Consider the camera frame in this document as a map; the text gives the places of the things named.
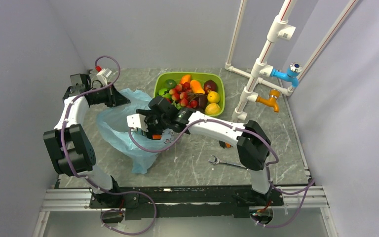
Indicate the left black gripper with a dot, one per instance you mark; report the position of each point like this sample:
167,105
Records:
112,93

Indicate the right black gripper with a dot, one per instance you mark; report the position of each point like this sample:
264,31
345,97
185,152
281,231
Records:
149,114

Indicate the orange fake orange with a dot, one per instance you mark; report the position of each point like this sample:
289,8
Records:
156,137

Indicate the red lychee fruit cluster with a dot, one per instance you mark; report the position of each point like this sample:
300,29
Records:
182,96

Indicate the blue plastic bag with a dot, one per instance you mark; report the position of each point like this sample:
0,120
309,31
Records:
112,125

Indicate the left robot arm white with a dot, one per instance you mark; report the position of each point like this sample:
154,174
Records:
68,146

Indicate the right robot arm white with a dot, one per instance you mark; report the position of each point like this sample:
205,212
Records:
253,146

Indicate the dark maroon fake fruit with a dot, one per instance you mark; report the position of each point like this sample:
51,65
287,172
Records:
202,101

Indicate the orange fake mango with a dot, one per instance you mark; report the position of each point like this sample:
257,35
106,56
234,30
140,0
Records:
196,87

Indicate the yellow fake fruit front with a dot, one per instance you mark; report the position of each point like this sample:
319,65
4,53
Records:
212,109

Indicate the yellow fake lemon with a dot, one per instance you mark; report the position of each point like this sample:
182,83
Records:
213,97

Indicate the dark red fake apple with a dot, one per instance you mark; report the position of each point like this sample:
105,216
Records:
209,86

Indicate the dark green round fruit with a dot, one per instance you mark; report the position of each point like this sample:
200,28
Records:
169,84

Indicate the green plastic fruit basket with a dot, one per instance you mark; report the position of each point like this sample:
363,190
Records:
201,77

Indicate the orange black hex key set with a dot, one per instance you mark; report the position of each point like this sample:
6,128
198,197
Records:
224,145

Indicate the silver open-end wrench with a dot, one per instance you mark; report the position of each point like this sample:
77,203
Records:
214,160

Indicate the orange faucet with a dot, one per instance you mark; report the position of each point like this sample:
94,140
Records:
271,101

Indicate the blue faucet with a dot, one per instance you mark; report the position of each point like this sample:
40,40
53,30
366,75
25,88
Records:
291,75

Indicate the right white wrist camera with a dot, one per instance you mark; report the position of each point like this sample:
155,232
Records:
137,122

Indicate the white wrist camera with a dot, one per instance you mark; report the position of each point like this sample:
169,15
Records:
103,75
137,122

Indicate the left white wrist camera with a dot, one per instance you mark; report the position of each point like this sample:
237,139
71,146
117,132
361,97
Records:
103,75

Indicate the white PVC pipe frame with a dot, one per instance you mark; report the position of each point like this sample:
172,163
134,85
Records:
259,80

